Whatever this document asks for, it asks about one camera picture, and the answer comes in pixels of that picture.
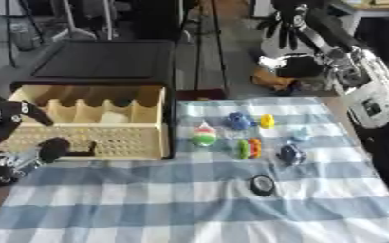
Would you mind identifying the brown bag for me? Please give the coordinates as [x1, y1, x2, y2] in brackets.
[249, 66, 301, 93]

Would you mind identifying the grey side table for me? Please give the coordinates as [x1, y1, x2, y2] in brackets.
[330, 0, 389, 36]

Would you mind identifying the dark red box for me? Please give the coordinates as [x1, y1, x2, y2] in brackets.
[175, 88, 228, 102]

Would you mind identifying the light blue small toy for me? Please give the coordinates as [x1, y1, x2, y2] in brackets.
[288, 125, 314, 143]

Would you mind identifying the black drawer handle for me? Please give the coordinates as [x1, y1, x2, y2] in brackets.
[63, 140, 99, 158]

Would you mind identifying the green red white toy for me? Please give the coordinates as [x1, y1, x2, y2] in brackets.
[189, 121, 220, 148]

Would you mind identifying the black and white bag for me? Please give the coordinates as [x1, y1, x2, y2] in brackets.
[257, 53, 327, 79]

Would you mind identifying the yellow duck toy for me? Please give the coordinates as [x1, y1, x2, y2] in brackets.
[257, 113, 278, 130]

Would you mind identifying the white stand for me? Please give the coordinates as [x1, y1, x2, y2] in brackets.
[51, 0, 119, 42]

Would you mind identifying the blue octopus toy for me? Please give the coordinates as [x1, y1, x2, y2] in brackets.
[224, 111, 258, 132]

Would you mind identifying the black round tape roll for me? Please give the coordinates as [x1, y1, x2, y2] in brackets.
[249, 173, 278, 197]

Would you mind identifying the dark blue toy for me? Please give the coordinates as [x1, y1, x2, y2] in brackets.
[275, 143, 309, 167]

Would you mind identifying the black tripod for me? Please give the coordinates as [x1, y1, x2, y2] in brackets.
[193, 0, 232, 93]
[2, 0, 46, 68]

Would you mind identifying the grey bin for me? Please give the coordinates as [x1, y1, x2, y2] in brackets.
[9, 22, 44, 52]

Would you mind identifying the white object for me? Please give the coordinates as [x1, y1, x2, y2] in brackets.
[98, 110, 132, 124]

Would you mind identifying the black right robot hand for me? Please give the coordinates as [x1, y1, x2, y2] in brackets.
[255, 0, 318, 50]

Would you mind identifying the orange red toy piece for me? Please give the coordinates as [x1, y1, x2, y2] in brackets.
[246, 137, 265, 159]

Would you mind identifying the pale compartment drawer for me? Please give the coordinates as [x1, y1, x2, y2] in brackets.
[0, 84, 170, 161]

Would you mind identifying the green toy piece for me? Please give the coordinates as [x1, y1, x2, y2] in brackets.
[234, 139, 251, 161]

